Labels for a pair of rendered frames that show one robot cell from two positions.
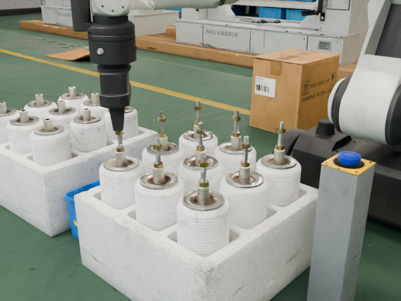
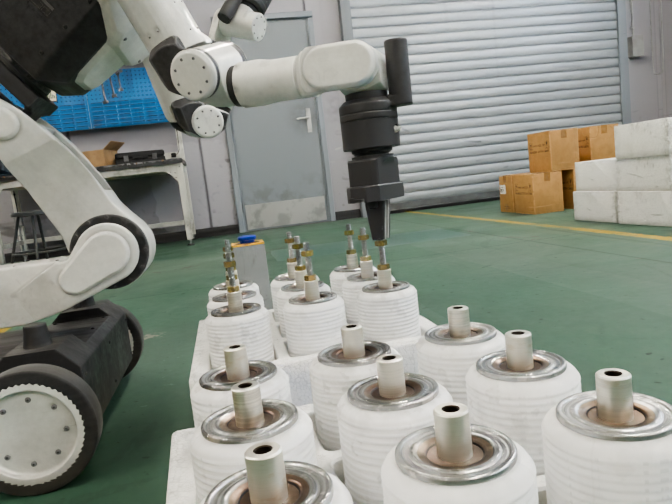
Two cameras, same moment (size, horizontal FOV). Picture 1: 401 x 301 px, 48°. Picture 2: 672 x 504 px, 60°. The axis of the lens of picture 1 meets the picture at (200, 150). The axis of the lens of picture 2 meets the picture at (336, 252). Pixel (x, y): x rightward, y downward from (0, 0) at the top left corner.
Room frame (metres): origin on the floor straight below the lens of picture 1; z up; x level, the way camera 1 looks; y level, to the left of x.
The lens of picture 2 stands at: (1.64, 0.65, 0.43)
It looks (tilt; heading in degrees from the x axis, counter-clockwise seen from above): 7 degrees down; 216
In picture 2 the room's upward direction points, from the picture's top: 7 degrees counter-clockwise
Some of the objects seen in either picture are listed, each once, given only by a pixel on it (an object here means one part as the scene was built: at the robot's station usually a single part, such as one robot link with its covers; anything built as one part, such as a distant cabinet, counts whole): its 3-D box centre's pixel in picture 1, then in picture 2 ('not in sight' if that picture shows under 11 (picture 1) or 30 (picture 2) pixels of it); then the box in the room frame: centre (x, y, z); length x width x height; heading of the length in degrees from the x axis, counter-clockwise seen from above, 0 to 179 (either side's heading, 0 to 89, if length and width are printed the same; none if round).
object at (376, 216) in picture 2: not in sight; (375, 220); (0.88, 0.17, 0.36); 0.03 x 0.02 x 0.06; 96
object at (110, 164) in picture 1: (121, 163); (385, 287); (0.87, 0.17, 0.25); 0.08 x 0.08 x 0.01
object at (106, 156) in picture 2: not in sight; (98, 156); (-1.46, -4.18, 0.87); 0.40 x 0.30 x 0.23; 123
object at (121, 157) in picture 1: (121, 158); (384, 279); (0.87, 0.17, 0.26); 0.02 x 0.02 x 0.03
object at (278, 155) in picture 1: (278, 156); not in sight; (0.88, -0.17, 0.26); 0.02 x 0.02 x 0.03
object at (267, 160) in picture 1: (278, 162); (233, 285); (0.88, -0.17, 0.25); 0.08 x 0.08 x 0.01
